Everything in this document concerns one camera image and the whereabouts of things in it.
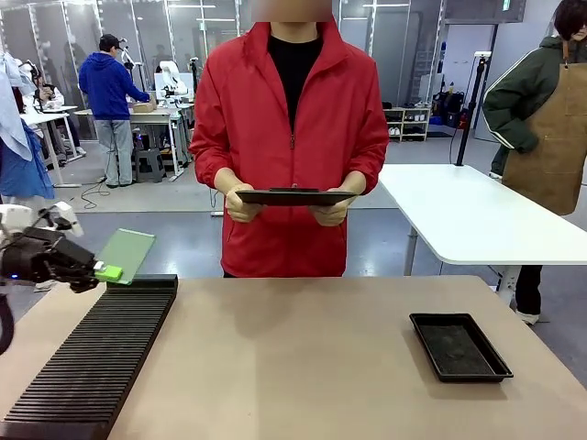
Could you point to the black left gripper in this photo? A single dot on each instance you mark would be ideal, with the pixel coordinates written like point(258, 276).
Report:
point(32, 261)

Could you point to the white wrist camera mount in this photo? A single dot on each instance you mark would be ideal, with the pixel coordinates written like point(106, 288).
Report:
point(64, 217)

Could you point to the person's right hand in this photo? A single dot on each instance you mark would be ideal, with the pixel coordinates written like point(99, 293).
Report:
point(241, 202)

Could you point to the green PCB board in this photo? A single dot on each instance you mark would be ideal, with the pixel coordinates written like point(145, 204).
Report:
point(126, 253)

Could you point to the person's left hand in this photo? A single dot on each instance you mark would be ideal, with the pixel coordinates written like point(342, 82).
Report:
point(332, 210)

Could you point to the person in blue hoodie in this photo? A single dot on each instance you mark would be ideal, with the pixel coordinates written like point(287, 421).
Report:
point(110, 101)

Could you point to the light blue hanging cloth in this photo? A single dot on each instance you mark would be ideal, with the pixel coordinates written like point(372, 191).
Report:
point(18, 133)

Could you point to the black clipboard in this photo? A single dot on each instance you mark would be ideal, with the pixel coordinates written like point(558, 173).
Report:
point(295, 197)

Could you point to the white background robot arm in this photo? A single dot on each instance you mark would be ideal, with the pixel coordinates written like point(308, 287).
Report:
point(172, 80)

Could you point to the black plastic tray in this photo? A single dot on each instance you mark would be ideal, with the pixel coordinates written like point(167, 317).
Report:
point(460, 348)

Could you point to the person in brown apron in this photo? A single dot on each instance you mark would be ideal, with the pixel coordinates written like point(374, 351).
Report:
point(541, 128)

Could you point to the wooden shoe shelf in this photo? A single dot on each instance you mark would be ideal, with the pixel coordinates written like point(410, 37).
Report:
point(407, 123)

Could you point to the seated person in background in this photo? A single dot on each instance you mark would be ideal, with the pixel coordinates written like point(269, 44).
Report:
point(48, 98)

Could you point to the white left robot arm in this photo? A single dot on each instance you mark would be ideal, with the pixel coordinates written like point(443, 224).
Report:
point(9, 220)

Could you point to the person in red jacket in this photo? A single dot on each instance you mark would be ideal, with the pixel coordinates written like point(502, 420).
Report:
point(293, 128)

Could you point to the background desk with box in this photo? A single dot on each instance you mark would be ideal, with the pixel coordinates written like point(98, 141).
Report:
point(151, 124)

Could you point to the grey step stool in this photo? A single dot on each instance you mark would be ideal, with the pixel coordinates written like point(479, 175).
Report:
point(149, 164)

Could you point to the black slotted PCB rack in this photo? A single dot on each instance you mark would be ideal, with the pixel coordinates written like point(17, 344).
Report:
point(91, 357)

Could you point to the white background desk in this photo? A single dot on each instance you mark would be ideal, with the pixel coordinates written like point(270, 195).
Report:
point(46, 133)

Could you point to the black tripod pole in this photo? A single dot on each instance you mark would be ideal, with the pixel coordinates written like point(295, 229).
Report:
point(472, 105)

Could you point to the white table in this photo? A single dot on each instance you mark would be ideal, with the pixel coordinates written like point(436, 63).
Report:
point(481, 215)

